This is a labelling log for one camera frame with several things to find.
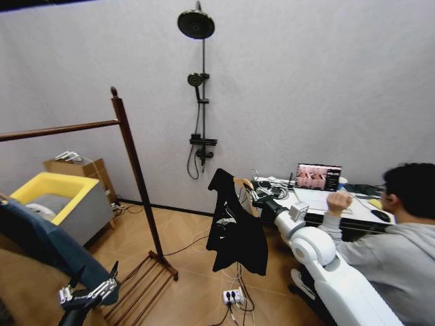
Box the black floor cable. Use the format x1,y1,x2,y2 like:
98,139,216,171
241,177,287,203
162,234,210,257

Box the black hand shower head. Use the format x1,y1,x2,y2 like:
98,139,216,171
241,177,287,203
186,72,210,103

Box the black printed t-shirt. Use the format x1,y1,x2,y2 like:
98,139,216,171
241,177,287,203
206,168,269,276

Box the person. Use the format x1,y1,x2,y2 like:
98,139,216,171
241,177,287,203
288,162,435,326

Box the dark blue garment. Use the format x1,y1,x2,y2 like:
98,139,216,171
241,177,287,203
0,192,120,304

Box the open laptop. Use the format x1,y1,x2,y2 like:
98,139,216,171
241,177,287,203
293,162,343,212

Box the white cloth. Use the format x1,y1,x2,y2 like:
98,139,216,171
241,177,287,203
24,202,57,222

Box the white floor power strip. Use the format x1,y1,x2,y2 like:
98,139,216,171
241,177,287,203
222,287,246,304

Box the black round rain shower head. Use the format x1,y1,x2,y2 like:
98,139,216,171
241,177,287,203
177,10,216,40

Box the black shower hose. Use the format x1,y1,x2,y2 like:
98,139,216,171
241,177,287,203
186,98,205,181

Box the white plastic hangers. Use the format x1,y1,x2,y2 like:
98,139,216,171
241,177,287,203
54,150,90,166

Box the brown cardboard box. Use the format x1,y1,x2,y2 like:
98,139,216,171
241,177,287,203
43,157,118,205

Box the black shower mixer valve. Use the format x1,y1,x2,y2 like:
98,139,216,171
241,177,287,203
189,133,219,163

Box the grey bin with yellow rim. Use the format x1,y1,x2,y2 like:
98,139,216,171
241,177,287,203
9,171,116,246

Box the white desk with black edge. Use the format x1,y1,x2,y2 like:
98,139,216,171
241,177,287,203
253,175,398,236

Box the tangle of desk cables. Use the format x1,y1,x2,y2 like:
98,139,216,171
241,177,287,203
250,168,296,201

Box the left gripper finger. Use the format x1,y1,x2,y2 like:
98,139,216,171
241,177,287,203
84,260,120,302
57,265,86,304

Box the black cable with plugs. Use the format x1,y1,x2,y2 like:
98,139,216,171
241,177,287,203
211,298,256,326

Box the person's white shoe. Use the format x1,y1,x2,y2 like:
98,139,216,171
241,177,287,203
290,268,317,301

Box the white floor cable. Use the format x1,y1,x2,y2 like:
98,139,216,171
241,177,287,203
192,234,256,322

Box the black bag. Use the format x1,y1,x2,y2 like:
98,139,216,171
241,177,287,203
343,183,384,200

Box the black shower rail pipe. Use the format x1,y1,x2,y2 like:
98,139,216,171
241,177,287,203
194,1,209,173

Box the brown wooden clothes rack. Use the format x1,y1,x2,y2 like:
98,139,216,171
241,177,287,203
0,86,179,324

